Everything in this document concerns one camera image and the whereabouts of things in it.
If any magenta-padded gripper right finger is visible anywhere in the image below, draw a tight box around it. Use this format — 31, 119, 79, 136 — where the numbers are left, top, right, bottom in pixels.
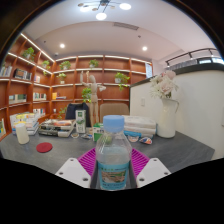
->
128, 148, 172, 189

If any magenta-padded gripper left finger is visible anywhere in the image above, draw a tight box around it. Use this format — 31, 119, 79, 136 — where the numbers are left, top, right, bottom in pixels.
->
54, 148, 98, 189

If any clear blue-capped water bottle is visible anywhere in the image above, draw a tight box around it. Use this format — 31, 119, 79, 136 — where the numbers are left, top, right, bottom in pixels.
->
95, 114, 133, 191

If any flat round red coaster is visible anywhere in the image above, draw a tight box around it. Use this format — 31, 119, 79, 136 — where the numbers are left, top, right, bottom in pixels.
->
35, 142, 54, 154

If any small green white box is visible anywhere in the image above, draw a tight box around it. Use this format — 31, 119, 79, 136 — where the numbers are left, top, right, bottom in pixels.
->
92, 122, 105, 143

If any stack of dark books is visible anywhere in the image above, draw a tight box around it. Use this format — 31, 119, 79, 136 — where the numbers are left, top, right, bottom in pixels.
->
37, 118, 77, 138

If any stack of white boxes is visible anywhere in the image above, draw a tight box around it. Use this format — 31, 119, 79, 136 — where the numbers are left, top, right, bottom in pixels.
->
122, 115, 158, 138

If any tall green white carton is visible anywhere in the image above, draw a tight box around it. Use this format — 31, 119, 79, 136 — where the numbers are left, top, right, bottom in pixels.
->
75, 109, 87, 134

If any white ceramic vase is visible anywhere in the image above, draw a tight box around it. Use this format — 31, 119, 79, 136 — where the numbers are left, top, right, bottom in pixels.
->
156, 97, 180, 139

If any cream cup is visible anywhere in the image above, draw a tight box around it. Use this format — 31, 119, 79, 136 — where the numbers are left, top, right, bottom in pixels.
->
15, 121, 30, 145

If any beige chair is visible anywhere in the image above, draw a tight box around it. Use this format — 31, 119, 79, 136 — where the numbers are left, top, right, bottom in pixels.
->
99, 102, 130, 124

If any pink white flower bouquet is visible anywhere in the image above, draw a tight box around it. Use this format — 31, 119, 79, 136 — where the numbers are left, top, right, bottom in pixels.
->
149, 69, 179, 100

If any orange wooden shelf unit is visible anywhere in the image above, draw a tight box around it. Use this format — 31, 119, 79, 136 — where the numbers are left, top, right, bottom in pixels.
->
0, 32, 154, 141

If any ceiling air vent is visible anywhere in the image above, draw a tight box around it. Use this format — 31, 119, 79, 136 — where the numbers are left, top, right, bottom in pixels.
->
113, 21, 140, 31

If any ceiling lamp with round bulbs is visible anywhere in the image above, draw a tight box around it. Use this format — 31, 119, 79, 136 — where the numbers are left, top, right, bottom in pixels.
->
77, 0, 132, 21

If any dark curtain rail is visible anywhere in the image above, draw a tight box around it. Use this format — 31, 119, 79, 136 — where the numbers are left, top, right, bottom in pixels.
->
165, 47, 221, 67

